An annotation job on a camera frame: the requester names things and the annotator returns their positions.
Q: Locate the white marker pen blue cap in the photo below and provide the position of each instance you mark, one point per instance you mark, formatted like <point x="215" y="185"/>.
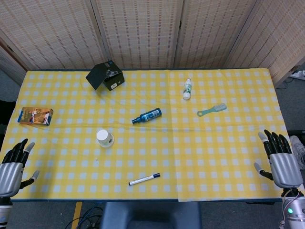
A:
<point x="143" y="179"/>

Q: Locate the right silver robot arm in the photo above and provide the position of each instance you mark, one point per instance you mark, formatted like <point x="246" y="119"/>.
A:
<point x="295" y="212"/>

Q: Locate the white power strip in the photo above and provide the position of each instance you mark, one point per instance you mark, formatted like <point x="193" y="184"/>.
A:
<point x="299" y="74"/>

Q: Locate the black open cardboard box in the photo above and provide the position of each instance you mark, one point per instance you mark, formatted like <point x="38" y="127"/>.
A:
<point x="112" y="78"/>

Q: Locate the green plastic brush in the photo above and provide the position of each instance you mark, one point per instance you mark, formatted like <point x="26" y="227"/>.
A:
<point x="213" y="109"/>

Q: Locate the blue spray bottle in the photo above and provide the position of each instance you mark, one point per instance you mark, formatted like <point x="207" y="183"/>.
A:
<point x="149" y="115"/>

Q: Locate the white plastic bottle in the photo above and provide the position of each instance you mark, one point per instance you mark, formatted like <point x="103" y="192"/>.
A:
<point x="187" y="89"/>

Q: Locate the orange blue carton box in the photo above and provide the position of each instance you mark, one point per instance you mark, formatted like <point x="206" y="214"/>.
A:
<point x="35" y="115"/>

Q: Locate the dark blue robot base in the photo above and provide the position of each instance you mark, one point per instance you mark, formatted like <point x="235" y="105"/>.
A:
<point x="150" y="215"/>

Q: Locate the yellow white checkered tablecloth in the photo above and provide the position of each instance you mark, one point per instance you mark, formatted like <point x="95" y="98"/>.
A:
<point x="214" y="155"/>

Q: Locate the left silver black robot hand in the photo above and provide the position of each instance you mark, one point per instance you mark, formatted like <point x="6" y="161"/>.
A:
<point x="9" y="174"/>

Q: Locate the black object beside table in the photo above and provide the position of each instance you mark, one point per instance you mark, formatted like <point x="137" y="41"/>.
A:
<point x="6" y="112"/>

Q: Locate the bamboo folding screen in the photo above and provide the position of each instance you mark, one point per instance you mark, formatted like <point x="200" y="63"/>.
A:
<point x="143" y="31"/>

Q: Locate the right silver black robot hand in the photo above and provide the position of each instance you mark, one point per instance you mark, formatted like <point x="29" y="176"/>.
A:
<point x="284" y="169"/>

